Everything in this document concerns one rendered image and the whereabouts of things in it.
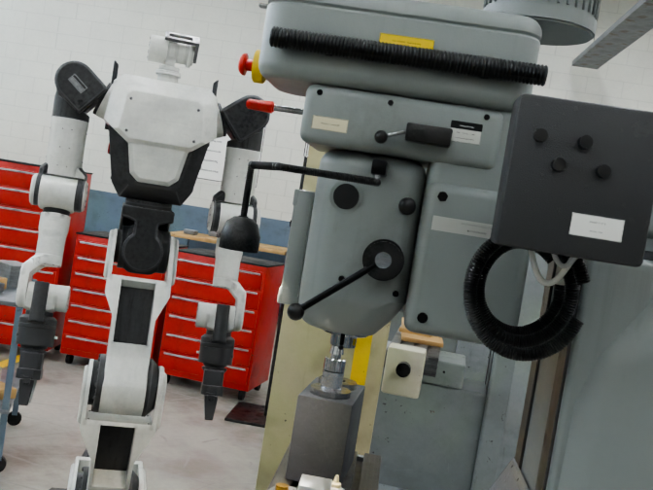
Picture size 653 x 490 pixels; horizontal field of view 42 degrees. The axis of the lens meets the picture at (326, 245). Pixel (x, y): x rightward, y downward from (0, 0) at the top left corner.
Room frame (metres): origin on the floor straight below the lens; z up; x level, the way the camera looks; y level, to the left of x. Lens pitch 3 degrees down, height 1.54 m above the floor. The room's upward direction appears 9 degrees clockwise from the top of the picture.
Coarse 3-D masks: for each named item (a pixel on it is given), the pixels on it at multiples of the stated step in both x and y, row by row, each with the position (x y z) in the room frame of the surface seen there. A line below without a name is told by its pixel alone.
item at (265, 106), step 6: (246, 102) 1.66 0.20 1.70; (252, 102) 1.65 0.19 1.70; (258, 102) 1.65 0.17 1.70; (264, 102) 1.65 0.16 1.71; (270, 102) 1.65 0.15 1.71; (252, 108) 1.66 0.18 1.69; (258, 108) 1.65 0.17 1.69; (264, 108) 1.65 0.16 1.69; (270, 108) 1.65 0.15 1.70; (276, 108) 1.65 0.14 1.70; (282, 108) 1.65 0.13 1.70; (288, 108) 1.65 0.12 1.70; (294, 108) 1.65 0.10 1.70; (300, 114) 1.65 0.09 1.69
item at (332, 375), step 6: (324, 366) 1.83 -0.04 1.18; (330, 366) 1.82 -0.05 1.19; (336, 366) 1.82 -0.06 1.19; (342, 366) 1.82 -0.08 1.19; (324, 372) 1.83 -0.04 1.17; (330, 372) 1.82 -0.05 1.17; (336, 372) 1.82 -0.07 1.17; (342, 372) 1.83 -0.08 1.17; (324, 378) 1.82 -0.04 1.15; (330, 378) 1.82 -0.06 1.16; (336, 378) 1.82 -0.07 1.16; (342, 378) 1.83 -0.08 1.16; (324, 384) 1.82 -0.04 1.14; (330, 384) 1.82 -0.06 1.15; (336, 384) 1.82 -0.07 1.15; (330, 390) 1.82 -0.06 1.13; (336, 390) 1.82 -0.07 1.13
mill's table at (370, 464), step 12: (288, 456) 1.95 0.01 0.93; (360, 456) 2.08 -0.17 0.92; (372, 456) 2.06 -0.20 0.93; (360, 468) 2.03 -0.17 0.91; (372, 468) 1.97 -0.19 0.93; (276, 480) 1.77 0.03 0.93; (288, 480) 1.78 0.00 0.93; (348, 480) 1.85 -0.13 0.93; (360, 480) 1.86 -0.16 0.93; (372, 480) 1.87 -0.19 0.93
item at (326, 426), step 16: (320, 384) 1.86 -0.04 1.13; (352, 384) 1.91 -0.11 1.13; (304, 400) 1.79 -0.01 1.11; (320, 400) 1.78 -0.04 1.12; (336, 400) 1.79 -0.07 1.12; (352, 400) 1.82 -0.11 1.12; (304, 416) 1.79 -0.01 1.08; (320, 416) 1.78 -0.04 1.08; (336, 416) 1.77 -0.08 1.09; (352, 416) 1.80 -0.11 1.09; (304, 432) 1.78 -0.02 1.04; (320, 432) 1.78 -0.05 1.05; (336, 432) 1.77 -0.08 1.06; (352, 432) 1.85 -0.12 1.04; (304, 448) 1.78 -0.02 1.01; (320, 448) 1.78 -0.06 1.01; (336, 448) 1.77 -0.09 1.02; (352, 448) 1.91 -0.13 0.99; (288, 464) 1.79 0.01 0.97; (304, 464) 1.78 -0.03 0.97; (320, 464) 1.78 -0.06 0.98; (336, 464) 1.77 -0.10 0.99
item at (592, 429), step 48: (624, 288) 1.34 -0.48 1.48; (576, 336) 1.35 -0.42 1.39; (624, 336) 1.33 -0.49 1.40; (528, 384) 1.65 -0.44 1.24; (576, 384) 1.34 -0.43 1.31; (624, 384) 1.32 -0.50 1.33; (528, 432) 1.59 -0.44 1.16; (576, 432) 1.33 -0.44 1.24; (624, 432) 1.31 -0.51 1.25; (528, 480) 1.51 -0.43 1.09; (576, 480) 1.32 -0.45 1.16; (624, 480) 1.31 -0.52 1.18
